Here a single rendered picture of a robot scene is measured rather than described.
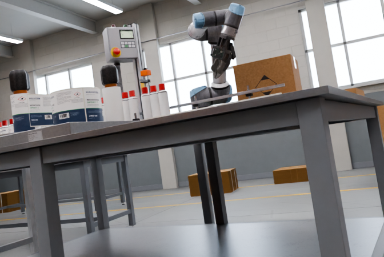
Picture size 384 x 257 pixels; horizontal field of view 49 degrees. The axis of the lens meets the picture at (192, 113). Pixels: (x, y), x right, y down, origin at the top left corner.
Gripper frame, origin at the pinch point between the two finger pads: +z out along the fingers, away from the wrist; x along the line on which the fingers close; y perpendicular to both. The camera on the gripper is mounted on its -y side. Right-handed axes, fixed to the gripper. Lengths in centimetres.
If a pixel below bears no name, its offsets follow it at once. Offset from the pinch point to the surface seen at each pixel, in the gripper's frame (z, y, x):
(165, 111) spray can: 26.2, 1.3, -21.0
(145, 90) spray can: 20.0, 1.3, -36.9
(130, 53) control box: 6, -9, -61
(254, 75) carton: -6.0, -16.9, 12.0
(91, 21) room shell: 17, -493, -557
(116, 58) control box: 10, -2, -65
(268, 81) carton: -5.0, -17.6, 20.2
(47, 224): 63, 82, -5
